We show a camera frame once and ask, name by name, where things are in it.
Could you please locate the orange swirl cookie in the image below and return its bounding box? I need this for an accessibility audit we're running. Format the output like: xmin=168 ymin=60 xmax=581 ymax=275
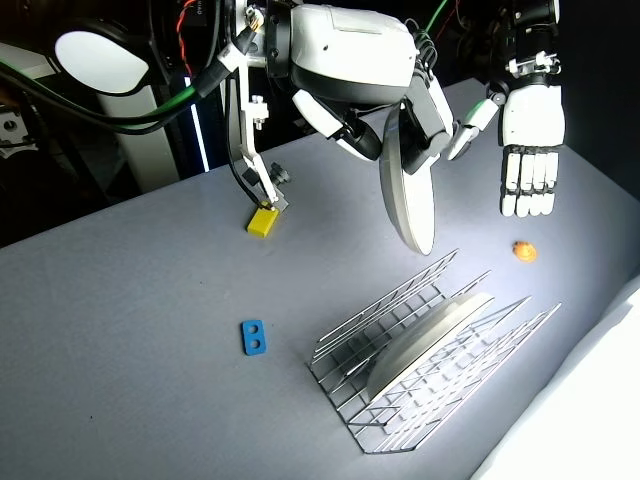
xmin=512 ymin=240 xmax=539 ymax=264

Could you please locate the thick green and black cable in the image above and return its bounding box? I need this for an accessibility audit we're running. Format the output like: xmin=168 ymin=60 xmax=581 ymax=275
xmin=0 ymin=49 xmax=251 ymax=134

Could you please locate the blue block with two holes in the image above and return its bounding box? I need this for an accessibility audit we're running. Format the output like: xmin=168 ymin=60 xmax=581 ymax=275
xmin=241 ymin=319 xmax=270 ymax=357

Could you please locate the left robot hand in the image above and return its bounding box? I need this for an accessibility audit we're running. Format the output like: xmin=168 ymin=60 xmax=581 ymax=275
xmin=446 ymin=82 xmax=567 ymax=219

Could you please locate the white plate with dark rim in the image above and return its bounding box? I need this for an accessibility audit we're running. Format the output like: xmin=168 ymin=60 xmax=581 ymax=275
xmin=366 ymin=292 xmax=496 ymax=404
xmin=378 ymin=102 xmax=437 ymax=256

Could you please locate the thin green cable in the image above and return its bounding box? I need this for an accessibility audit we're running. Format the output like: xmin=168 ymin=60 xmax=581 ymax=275
xmin=423 ymin=0 xmax=450 ymax=35

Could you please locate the yellow rectangular block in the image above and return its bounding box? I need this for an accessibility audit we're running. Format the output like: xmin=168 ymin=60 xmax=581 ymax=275
xmin=246 ymin=205 xmax=280 ymax=237

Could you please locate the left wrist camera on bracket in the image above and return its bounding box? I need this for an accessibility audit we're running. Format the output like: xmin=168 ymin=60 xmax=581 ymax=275
xmin=485 ymin=51 xmax=562 ymax=107

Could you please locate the silver wire plate rack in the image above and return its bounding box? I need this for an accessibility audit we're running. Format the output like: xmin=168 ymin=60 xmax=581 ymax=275
xmin=308 ymin=248 xmax=562 ymax=455

